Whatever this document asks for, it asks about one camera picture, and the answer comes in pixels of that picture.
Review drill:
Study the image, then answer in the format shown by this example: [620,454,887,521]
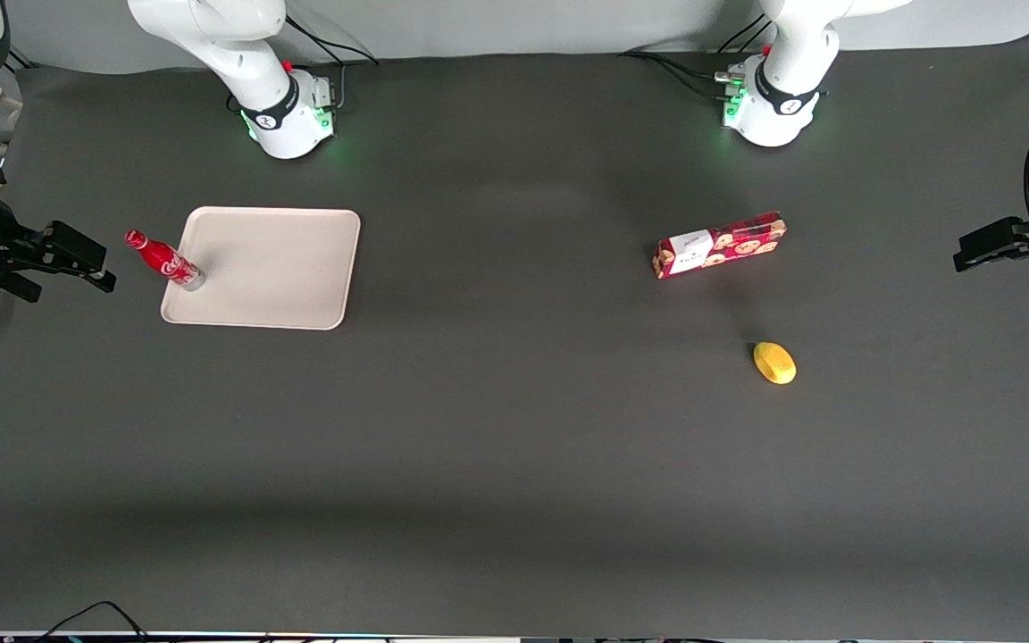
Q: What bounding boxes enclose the black right arm base cables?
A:
[280,22,381,113]

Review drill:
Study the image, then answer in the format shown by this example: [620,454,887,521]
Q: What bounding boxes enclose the red coke bottle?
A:
[125,229,206,292]

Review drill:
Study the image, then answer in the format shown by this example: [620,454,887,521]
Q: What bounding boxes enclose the black left arm base cables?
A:
[619,18,770,104]

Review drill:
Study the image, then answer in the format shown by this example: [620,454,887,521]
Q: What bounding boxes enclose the beige plastic tray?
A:
[160,206,362,331]

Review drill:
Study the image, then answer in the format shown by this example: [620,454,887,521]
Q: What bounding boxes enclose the yellow lemon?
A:
[752,340,798,386]

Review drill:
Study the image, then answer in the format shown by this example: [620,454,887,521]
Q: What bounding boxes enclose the black cable at table edge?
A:
[32,600,151,643]

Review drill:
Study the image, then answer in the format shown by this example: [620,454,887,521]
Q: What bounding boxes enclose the red tartan cookie box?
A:
[652,211,788,280]

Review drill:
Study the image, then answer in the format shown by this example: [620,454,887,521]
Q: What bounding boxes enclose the black arm base cables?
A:
[619,18,770,104]
[280,22,381,113]

